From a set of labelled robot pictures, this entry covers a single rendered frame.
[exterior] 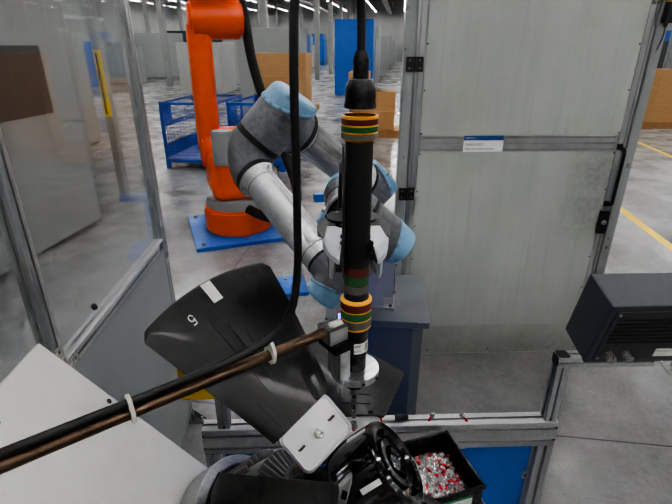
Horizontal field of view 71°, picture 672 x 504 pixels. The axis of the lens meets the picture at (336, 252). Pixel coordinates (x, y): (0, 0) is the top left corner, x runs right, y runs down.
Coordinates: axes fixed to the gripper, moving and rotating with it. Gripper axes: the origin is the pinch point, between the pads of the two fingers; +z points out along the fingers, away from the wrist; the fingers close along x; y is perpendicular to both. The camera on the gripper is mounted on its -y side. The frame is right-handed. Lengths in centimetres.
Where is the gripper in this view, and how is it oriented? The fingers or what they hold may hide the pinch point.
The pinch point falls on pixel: (357, 252)
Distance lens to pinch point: 58.0
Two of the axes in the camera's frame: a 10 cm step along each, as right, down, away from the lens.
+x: -10.0, 0.1, -0.3
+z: 0.3, 4.0, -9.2
